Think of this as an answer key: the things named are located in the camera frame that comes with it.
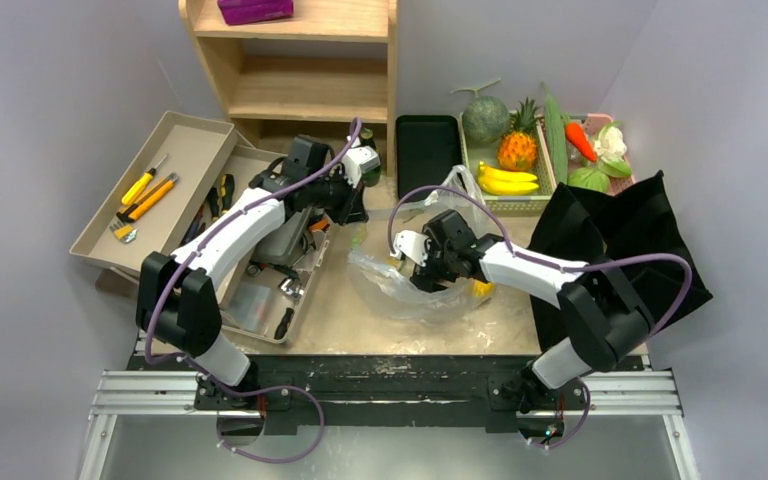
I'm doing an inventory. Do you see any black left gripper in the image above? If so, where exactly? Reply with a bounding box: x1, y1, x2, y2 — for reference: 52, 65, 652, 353
307, 166, 368, 227

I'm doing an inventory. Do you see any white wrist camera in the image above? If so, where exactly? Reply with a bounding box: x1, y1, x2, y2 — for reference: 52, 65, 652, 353
341, 146, 373, 187
391, 230, 429, 266

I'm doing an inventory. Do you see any yellow utility knife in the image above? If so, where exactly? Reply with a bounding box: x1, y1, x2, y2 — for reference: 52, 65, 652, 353
116, 173, 179, 223

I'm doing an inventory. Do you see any wooden shelf unit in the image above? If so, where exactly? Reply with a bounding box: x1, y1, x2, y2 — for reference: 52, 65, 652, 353
178, 1, 399, 176

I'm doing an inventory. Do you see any clear plastic grocery bag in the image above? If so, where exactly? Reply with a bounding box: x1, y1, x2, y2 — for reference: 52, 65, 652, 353
347, 165, 496, 323

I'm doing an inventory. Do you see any black fabric tote bag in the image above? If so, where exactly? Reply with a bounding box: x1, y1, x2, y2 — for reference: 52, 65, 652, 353
528, 170, 715, 354

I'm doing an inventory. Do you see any orange toy pineapple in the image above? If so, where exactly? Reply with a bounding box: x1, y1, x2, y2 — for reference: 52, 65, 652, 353
496, 98, 539, 172

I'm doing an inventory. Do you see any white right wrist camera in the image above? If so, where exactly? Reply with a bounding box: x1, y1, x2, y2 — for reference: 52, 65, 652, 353
391, 230, 429, 266

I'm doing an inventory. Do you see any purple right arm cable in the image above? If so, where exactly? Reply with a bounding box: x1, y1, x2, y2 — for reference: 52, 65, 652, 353
387, 185, 693, 452

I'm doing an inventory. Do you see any purple box on shelf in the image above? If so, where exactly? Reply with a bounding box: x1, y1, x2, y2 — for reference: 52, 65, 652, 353
217, 0, 294, 26

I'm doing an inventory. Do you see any green plastic basket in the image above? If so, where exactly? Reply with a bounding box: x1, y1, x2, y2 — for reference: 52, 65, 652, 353
456, 113, 557, 216

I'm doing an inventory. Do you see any beige plastic toolbox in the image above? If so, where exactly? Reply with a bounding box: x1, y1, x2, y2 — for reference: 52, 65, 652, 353
69, 110, 348, 346

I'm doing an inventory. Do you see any small hex key set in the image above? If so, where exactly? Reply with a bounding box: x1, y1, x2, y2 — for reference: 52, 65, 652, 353
109, 221, 138, 244

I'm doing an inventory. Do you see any black yellow small screwdriver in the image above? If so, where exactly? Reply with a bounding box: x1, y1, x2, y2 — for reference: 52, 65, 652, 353
206, 187, 221, 222

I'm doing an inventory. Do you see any yellow handle screwdriver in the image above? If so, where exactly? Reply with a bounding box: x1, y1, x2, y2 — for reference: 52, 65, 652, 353
121, 153, 169, 206

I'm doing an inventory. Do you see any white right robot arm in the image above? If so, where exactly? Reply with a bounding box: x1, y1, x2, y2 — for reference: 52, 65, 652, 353
391, 209, 655, 407

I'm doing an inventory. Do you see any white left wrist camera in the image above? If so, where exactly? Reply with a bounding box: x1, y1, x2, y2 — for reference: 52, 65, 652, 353
341, 146, 373, 187

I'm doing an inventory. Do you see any grey plastic tool case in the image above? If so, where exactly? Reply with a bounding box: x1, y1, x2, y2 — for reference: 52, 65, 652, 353
250, 207, 312, 266

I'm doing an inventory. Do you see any yellow toy banana lower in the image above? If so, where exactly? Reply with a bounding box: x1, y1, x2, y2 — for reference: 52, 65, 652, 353
477, 175, 539, 196

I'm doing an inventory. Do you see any green toy fruit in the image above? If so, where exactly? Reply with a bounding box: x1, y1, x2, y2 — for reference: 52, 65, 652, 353
567, 167, 611, 193

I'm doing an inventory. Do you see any white toy cauliflower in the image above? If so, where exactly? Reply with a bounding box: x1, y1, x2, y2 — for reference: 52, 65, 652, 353
591, 121, 632, 178

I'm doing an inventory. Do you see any green perrier glass bottle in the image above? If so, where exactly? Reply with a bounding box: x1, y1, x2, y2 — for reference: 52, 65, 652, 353
359, 127, 382, 187

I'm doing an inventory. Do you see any green netted toy melon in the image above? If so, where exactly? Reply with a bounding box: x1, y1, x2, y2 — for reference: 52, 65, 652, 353
449, 77, 510, 144

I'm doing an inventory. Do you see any orange toy carrot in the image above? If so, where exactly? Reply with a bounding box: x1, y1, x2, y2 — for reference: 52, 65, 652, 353
561, 113, 598, 163

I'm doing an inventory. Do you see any yellow toy bell pepper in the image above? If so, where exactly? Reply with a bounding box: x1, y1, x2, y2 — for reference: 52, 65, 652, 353
472, 280, 496, 299

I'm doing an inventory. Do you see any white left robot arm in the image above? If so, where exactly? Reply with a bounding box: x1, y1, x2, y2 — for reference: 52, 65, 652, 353
136, 135, 380, 409

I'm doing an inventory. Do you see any black yellow large screwdriver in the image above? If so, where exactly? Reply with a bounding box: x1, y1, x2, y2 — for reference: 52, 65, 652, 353
219, 174, 235, 215

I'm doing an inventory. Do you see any pink plastic basket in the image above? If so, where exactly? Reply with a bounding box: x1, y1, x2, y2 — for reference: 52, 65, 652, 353
533, 113, 635, 197

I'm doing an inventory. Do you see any black plastic tray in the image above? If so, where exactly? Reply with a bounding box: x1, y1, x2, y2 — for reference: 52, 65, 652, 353
395, 115, 463, 198

